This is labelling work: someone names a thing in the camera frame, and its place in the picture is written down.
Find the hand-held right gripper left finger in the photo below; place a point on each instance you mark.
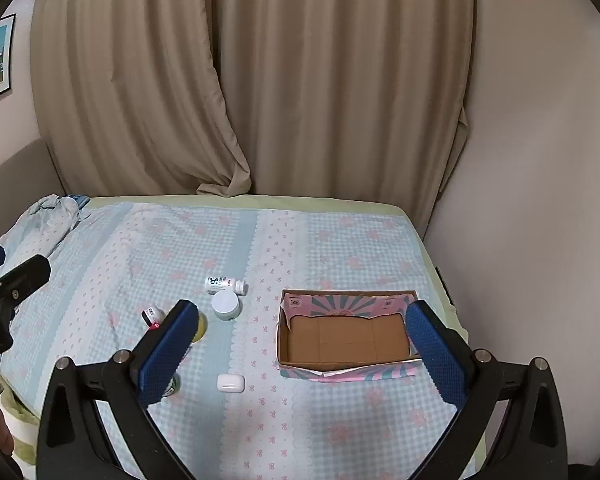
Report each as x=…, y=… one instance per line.
x=167, y=352

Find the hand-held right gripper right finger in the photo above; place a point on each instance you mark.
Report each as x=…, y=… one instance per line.
x=435, y=355

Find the dark jar with white label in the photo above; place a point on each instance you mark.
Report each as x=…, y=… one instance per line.
x=173, y=386

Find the red carton box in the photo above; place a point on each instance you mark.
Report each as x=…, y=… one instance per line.
x=152, y=317

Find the yellow tape roll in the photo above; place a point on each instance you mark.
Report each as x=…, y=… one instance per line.
x=200, y=327

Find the white lidded round jar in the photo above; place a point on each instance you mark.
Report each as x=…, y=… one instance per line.
x=225, y=305

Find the white pill bottle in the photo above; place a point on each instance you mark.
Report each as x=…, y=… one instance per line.
x=225, y=284

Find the cardboard box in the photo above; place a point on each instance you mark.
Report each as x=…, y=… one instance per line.
x=347, y=337

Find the crumpled pale blue blanket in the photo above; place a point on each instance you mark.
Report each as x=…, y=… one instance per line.
x=45, y=222

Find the beige headboard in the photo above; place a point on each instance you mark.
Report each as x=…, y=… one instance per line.
x=15, y=185

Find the checked floral bed sheet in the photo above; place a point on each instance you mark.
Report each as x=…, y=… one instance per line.
x=290, y=240

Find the pale green mattress pad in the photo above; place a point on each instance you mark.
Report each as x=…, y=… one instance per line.
x=280, y=201

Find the beige curtain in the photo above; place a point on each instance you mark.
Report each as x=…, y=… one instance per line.
x=340, y=85
x=130, y=75

